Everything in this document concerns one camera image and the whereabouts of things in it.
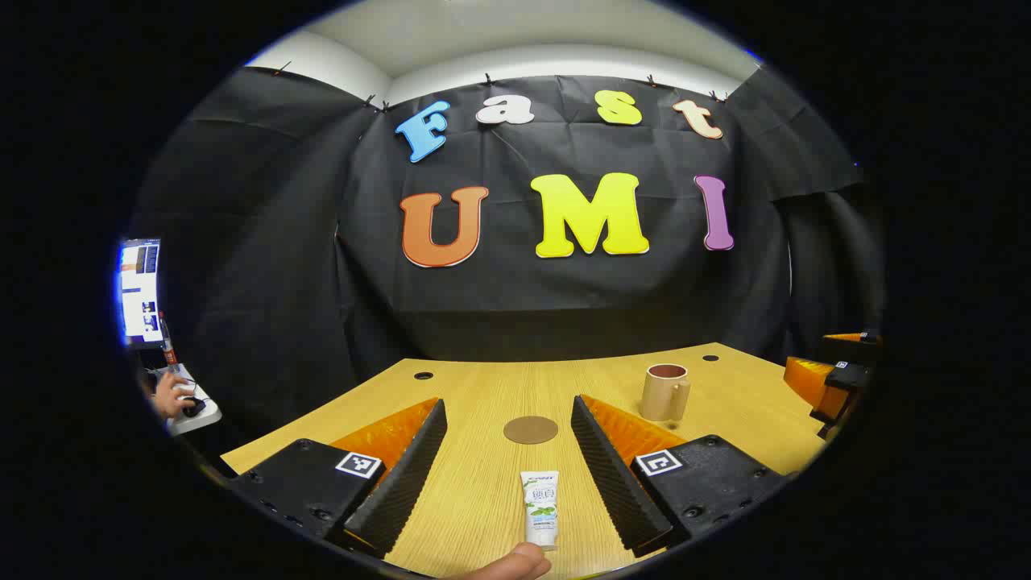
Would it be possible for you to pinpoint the round brown coaster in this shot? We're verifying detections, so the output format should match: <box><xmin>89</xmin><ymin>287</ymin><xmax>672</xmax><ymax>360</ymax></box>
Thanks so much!
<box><xmin>503</xmin><ymin>416</ymin><xmax>560</xmax><ymax>445</ymax></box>

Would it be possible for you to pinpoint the white toothpaste tube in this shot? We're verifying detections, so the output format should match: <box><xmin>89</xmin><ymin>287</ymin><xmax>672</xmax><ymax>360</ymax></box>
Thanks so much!
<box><xmin>520</xmin><ymin>471</ymin><xmax>561</xmax><ymax>552</ymax></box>

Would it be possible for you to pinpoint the computer monitor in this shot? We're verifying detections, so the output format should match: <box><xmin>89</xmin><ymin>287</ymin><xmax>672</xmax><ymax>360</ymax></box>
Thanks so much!
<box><xmin>119</xmin><ymin>238</ymin><xmax>164</xmax><ymax>349</ymax></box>

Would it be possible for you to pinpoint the black backdrop cloth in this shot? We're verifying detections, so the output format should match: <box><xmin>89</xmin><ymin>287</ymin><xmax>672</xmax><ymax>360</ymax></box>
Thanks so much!
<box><xmin>129</xmin><ymin>67</ymin><xmax>887</xmax><ymax>452</ymax></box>

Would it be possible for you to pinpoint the dark bottle orange label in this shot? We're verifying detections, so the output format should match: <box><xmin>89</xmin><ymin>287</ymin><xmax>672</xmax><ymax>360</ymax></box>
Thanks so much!
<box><xmin>159</xmin><ymin>313</ymin><xmax>180</xmax><ymax>373</ymax></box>

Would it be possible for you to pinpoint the beige cup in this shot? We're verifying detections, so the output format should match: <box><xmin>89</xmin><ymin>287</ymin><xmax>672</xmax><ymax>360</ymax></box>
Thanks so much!
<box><xmin>640</xmin><ymin>363</ymin><xmax>692</xmax><ymax>423</ymax></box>

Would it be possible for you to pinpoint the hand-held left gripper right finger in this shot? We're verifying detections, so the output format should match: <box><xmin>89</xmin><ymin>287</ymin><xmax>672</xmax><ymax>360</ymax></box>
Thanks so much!
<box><xmin>570</xmin><ymin>394</ymin><xmax>795</xmax><ymax>559</ymax></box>

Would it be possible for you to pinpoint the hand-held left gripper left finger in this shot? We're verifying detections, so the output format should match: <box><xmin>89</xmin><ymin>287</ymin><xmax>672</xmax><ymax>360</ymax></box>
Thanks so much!
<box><xmin>228</xmin><ymin>397</ymin><xmax>449</xmax><ymax>559</ymax></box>

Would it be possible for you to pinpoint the wooden desktop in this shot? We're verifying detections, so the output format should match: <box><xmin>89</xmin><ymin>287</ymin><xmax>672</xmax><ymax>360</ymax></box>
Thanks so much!
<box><xmin>220</xmin><ymin>342</ymin><xmax>830</xmax><ymax>580</ymax></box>

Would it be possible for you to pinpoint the white side table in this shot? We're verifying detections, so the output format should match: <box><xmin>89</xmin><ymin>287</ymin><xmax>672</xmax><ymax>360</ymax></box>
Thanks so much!
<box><xmin>145</xmin><ymin>364</ymin><xmax>223</xmax><ymax>437</ymax></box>

